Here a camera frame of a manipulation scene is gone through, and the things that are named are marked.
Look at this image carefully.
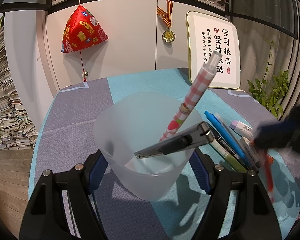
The framed calligraphy sign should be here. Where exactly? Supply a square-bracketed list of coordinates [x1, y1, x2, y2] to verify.
[185, 10, 242, 90]

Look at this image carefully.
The purple white correction tape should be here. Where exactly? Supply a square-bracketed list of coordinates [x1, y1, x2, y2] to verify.
[229, 120, 253, 140]

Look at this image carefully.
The red triangular hanging ornament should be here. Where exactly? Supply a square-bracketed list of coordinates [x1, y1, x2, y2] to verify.
[61, 5, 108, 53]

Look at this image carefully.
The tall stack of books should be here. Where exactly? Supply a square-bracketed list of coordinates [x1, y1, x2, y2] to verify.
[0, 26, 38, 150]

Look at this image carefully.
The pink checkered pen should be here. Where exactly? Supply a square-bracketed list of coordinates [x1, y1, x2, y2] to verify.
[160, 51, 222, 141]

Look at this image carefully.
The grey white marker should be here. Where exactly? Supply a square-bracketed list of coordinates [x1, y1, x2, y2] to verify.
[239, 137, 260, 168]

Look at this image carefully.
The blue grey tablecloth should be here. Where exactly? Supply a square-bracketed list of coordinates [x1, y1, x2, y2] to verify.
[29, 69, 300, 239]

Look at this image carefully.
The orange red pen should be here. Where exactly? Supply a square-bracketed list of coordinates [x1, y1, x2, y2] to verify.
[264, 152, 274, 193]

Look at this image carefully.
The translucent white pen cup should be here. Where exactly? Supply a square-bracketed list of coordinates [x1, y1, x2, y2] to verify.
[93, 92, 213, 201]

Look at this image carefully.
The silver utility knife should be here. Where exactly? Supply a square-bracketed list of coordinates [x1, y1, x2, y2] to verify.
[134, 121, 214, 159]

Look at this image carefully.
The green potted plant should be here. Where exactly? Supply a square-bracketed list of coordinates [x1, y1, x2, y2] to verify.
[247, 38, 289, 120]

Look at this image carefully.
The clear light blue pen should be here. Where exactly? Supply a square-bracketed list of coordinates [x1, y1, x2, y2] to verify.
[215, 113, 246, 154]

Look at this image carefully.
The green white highlighter pen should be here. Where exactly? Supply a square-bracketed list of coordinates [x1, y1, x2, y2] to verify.
[210, 139, 247, 173]

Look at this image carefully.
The black marker pen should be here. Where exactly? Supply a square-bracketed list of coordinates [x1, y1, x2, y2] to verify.
[207, 123, 248, 170]

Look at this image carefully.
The gold medal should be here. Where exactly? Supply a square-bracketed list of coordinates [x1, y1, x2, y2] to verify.
[162, 29, 175, 43]

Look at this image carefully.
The striped medal ribbon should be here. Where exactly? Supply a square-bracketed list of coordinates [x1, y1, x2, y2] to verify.
[157, 0, 173, 29]

